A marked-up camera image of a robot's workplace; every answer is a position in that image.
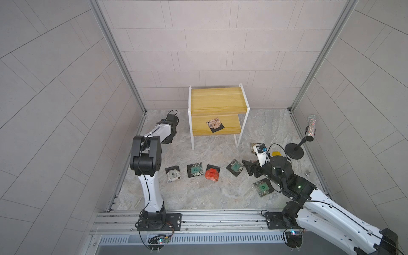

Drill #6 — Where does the green label tea bag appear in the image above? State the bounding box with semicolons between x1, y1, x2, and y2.
226;159;244;177

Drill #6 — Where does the dark green tea bag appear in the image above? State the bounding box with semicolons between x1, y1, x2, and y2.
254;178;275;197

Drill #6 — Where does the yellow label tea bag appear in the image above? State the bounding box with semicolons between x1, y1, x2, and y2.
250;143;262;154

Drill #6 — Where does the red tea bag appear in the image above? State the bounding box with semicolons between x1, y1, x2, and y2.
205;164;221;182

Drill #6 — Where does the floral tea bag shelf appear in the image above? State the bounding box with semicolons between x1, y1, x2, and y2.
207;118;224;133

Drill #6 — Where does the white label tea bag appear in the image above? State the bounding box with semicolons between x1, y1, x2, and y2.
165;166;181;183

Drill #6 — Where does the black green tea bag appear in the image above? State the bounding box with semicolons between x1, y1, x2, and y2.
187;163;204;178

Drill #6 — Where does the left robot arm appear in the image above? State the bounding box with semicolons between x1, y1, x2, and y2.
130;112;179;213

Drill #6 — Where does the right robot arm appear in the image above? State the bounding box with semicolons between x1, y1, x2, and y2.
242;156;402;255

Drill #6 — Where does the wooden two-tier shelf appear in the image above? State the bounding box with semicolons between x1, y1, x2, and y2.
188;84;250;149

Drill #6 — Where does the right circuit board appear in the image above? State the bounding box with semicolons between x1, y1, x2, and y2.
284;230;303;249

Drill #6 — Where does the circuit board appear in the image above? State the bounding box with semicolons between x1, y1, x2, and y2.
284;230;303;249
147;234;171;252

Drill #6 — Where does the left circuit board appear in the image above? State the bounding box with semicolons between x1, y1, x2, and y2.
147;234;171;252

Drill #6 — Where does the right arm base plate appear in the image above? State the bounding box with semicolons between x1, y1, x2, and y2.
261;210;301;230

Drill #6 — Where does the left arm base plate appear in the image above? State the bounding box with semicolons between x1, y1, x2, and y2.
136;212;182;232

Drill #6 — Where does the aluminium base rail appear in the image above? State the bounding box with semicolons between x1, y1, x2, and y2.
89;208;356;246

